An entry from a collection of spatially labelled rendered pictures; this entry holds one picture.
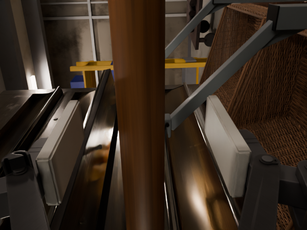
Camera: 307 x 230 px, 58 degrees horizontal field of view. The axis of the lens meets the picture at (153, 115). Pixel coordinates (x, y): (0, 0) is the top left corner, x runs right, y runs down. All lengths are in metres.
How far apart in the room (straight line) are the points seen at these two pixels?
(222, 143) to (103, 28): 7.04
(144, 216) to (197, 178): 0.83
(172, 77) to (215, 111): 7.21
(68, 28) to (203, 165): 6.53
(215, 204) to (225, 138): 0.78
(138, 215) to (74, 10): 7.11
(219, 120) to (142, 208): 0.08
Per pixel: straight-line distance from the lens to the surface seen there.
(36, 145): 0.17
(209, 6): 1.02
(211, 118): 0.19
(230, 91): 1.58
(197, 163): 1.09
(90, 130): 1.04
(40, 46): 6.56
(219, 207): 0.91
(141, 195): 0.19
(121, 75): 0.15
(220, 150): 0.17
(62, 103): 1.67
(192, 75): 4.94
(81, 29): 7.27
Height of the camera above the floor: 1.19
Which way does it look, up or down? 1 degrees down
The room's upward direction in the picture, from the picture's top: 92 degrees counter-clockwise
